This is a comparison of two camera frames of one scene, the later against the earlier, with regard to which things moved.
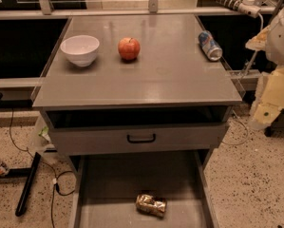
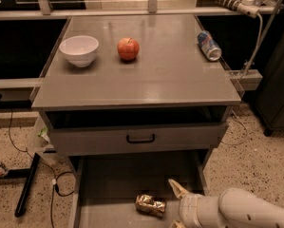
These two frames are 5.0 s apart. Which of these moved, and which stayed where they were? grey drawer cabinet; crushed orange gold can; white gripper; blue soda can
Moved: white gripper
Stayed: crushed orange gold can; blue soda can; grey drawer cabinet
